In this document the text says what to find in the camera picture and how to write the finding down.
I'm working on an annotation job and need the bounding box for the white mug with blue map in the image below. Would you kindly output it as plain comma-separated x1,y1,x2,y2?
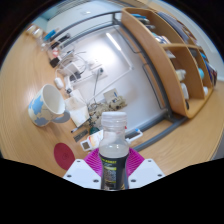
27,83,72,127

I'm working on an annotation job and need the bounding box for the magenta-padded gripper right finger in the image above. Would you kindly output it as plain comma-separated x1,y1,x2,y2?
128,148,166,190

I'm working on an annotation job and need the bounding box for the small white oval device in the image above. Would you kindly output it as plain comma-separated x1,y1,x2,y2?
54,77,64,90

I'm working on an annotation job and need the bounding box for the white charger block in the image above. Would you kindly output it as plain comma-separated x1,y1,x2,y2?
68,63,83,76

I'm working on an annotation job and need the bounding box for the wooden tree creature figurine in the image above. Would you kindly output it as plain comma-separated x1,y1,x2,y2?
88,95,128,128

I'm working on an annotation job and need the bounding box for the flat round red coaster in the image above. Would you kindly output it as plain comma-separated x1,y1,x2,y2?
53,142,77,171

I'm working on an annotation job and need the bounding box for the small black box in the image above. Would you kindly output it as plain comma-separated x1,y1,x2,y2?
49,57,61,68

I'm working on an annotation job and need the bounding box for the black electric shaver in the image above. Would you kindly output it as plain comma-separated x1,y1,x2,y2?
49,33,71,49

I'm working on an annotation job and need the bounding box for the white tissue pack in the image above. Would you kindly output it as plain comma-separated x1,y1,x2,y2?
64,96,90,128

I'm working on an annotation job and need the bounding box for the white power strip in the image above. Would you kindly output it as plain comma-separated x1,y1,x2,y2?
64,75,75,96

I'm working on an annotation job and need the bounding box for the white wall socket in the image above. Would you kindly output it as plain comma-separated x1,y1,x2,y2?
88,58,108,79

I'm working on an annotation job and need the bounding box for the clear bottle with dark label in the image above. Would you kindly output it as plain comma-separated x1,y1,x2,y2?
98,111,130,191

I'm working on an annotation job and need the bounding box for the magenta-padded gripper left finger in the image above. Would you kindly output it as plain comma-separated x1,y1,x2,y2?
63,148,101,190

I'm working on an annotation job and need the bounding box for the blue tube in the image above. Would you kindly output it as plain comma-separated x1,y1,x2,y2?
43,28,61,43

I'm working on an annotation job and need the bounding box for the wooden shelf unit with items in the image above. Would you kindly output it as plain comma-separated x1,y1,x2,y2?
120,7,218,119

